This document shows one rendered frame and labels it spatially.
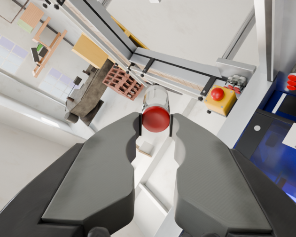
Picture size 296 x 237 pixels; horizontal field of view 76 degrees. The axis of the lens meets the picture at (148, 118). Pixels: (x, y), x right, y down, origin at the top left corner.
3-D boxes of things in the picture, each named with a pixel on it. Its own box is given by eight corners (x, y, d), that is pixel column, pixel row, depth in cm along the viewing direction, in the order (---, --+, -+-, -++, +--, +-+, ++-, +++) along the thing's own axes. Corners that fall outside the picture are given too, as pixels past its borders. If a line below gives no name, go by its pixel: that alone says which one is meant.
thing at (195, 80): (262, 77, 65) (238, 115, 65) (264, 97, 77) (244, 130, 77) (136, 44, 108) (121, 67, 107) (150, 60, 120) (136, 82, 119)
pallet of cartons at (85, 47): (84, 10, 358) (62, 43, 356) (103, 1, 278) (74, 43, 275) (134, 56, 442) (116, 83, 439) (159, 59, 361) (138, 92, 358)
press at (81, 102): (112, 68, 766) (77, 120, 757) (89, 50, 696) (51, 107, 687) (126, 72, 669) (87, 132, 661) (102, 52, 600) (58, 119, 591)
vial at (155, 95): (168, 84, 17) (172, 105, 13) (167, 107, 18) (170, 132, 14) (144, 84, 17) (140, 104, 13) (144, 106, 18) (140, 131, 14)
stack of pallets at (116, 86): (131, 74, 641) (118, 94, 639) (115, 59, 593) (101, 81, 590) (150, 79, 558) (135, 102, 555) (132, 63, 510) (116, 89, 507)
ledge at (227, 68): (259, 87, 69) (256, 92, 69) (225, 78, 77) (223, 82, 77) (256, 65, 58) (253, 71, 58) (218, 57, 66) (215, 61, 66)
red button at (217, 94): (228, 94, 60) (221, 105, 60) (216, 90, 62) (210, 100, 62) (225, 88, 57) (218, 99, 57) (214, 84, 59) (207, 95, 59)
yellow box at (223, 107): (238, 100, 64) (227, 118, 64) (219, 93, 68) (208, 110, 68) (235, 90, 58) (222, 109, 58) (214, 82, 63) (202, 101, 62)
